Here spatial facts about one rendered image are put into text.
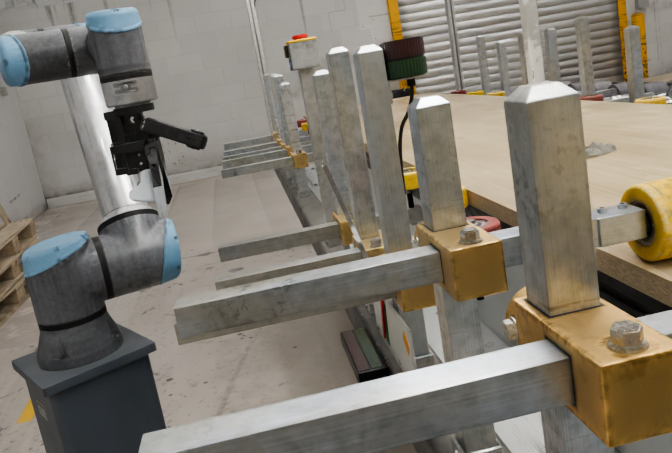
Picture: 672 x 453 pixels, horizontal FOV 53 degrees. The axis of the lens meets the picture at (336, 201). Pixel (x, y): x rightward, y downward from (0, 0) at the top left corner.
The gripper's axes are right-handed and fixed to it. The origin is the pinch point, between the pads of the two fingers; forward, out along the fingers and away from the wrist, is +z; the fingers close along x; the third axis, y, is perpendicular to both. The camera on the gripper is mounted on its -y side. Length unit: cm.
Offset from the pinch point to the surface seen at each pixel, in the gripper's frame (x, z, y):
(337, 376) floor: -111, 94, -35
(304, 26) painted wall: -754, -73, -133
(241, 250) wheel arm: -9.8, 12.5, -11.2
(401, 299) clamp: 44, 10, -31
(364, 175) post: 11.7, -1.6, -35.0
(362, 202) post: 11.7, 3.1, -33.9
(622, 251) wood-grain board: 60, 4, -53
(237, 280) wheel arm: 15.2, 11.2, -10.1
